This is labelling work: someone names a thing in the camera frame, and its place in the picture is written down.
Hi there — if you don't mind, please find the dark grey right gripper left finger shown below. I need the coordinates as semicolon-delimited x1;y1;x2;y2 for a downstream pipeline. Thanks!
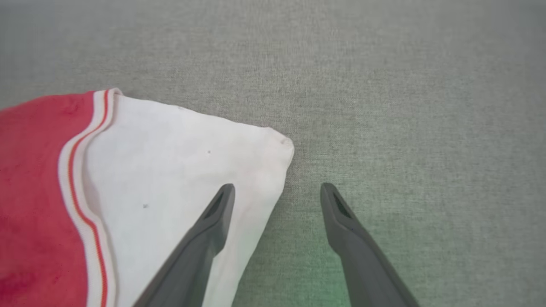
134;183;236;307

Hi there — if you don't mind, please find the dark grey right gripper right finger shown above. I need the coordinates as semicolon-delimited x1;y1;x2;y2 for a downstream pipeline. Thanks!
320;182;421;307

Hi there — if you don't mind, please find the red and white shirt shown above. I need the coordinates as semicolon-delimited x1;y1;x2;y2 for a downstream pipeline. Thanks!
0;87;295;307

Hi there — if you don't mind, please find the grey fabric sofa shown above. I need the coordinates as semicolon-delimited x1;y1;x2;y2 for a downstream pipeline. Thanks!
0;0;546;307

